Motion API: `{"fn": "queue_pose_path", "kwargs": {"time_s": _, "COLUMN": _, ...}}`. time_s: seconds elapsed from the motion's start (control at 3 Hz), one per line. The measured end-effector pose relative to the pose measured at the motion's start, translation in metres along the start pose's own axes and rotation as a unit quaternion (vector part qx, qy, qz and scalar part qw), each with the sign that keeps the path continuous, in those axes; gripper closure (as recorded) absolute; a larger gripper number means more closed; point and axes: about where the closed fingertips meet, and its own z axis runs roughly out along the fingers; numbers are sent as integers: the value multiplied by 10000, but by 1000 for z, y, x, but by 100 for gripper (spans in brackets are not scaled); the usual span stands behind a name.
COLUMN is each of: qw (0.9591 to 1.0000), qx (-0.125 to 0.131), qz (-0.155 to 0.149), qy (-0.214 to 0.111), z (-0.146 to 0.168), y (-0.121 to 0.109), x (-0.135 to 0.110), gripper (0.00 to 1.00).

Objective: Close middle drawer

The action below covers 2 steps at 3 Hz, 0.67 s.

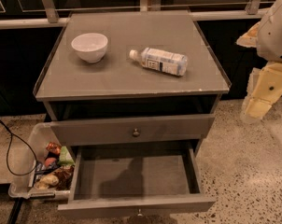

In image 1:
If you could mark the metal railing frame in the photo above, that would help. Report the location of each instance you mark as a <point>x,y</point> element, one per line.
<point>18,14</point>

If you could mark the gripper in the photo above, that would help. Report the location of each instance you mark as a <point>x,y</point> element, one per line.
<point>274,36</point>

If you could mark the grey top drawer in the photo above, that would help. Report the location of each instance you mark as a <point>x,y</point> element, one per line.
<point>88,132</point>

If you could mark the green snack packet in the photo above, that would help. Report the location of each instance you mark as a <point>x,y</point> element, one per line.
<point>65,158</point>

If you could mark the clear plastic storage bin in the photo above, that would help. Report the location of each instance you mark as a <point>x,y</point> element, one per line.
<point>22,162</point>

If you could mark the clear plastic water bottle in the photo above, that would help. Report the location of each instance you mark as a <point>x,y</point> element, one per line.
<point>160,60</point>

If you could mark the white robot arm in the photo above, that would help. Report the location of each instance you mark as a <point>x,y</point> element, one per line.
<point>266,35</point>

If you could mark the grey drawer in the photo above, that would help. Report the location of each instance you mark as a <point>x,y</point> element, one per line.
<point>140,179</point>
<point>88,132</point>

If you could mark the white ceramic bowl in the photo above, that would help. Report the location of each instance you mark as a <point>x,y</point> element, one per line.
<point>90,47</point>

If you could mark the brown snack bag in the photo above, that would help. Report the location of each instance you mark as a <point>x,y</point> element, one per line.
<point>60,179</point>

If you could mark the grey drawer cabinet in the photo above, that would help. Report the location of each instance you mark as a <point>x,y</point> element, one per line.
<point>117,87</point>

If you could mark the red snack can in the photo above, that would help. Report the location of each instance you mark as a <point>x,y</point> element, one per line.
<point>53,148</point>

